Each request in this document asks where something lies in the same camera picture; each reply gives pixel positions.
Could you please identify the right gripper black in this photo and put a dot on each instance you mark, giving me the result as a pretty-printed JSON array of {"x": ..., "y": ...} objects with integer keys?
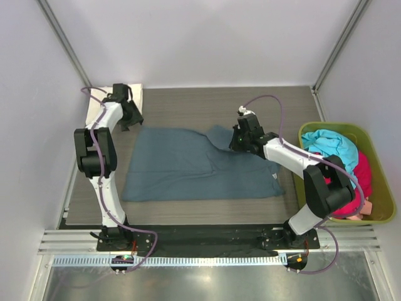
[{"x": 234, "y": 145}]

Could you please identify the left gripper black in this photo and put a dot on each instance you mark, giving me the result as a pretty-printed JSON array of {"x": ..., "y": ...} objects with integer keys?
[{"x": 136, "y": 118}]

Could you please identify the slate blue t shirt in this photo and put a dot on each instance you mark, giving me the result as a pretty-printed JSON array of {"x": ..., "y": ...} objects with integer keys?
[{"x": 173, "y": 164}]

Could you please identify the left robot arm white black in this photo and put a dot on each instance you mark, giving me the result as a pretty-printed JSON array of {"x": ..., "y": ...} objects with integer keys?
[{"x": 97, "y": 159}]

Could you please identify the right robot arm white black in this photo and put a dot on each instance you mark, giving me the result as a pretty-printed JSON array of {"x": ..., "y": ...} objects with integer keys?
[{"x": 326, "y": 184}]

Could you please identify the folded white t shirt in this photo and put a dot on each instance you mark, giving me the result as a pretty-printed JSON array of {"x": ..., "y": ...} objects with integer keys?
[{"x": 94, "y": 107}]

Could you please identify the cyan t shirt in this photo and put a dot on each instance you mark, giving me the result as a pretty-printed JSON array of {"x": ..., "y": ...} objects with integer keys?
[{"x": 328, "y": 143}]

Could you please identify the magenta t shirt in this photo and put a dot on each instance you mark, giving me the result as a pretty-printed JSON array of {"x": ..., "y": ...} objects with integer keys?
[{"x": 360, "y": 170}]

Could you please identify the pink garment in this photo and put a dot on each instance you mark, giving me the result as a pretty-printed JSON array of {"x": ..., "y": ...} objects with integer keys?
[{"x": 363, "y": 210}]

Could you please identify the olive green plastic bin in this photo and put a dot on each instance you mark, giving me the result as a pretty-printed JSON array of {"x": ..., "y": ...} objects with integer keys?
[{"x": 384, "y": 207}]

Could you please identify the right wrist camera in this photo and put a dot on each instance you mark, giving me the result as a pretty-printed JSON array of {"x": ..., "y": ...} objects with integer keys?
[{"x": 243, "y": 111}]

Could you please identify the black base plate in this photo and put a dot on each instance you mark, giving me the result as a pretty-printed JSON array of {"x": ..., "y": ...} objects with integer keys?
[{"x": 205, "y": 240}]

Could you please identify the slotted white cable duct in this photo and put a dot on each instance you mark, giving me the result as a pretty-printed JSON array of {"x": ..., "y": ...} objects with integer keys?
[{"x": 127, "y": 261}]

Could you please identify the left aluminium corner post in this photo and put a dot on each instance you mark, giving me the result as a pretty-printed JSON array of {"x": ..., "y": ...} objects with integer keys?
[{"x": 63, "y": 40}]

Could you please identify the aluminium corner post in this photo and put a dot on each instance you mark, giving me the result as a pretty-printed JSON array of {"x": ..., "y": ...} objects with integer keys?
[
  {"x": 63, "y": 40},
  {"x": 345, "y": 35}
]

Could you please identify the right aluminium corner post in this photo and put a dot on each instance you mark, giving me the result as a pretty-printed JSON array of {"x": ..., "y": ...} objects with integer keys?
[{"x": 345, "y": 35}]

